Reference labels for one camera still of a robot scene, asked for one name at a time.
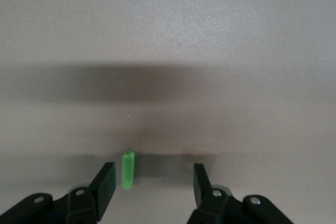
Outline green letter l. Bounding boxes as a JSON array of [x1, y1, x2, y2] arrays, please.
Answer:
[[121, 150, 135, 190]]

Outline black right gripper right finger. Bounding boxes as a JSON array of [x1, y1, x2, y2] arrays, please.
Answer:
[[187, 163, 293, 224]]

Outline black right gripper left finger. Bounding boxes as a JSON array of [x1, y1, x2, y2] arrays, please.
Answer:
[[0, 162, 117, 224]]

